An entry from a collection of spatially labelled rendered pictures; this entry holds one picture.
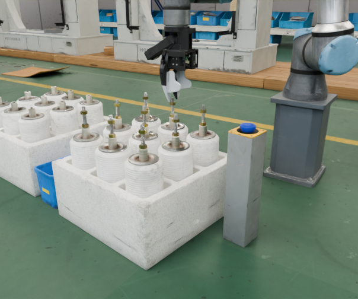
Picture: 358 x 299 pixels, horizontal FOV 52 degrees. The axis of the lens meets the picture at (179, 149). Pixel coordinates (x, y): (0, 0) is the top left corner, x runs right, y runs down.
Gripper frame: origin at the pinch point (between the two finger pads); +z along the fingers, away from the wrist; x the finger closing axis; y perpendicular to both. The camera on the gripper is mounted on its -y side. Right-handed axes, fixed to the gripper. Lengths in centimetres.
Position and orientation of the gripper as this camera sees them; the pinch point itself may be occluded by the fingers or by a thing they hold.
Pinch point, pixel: (170, 95)
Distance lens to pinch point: 111.8
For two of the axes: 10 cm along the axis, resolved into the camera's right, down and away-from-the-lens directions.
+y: 8.3, 2.1, -5.2
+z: 0.0, 9.3, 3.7
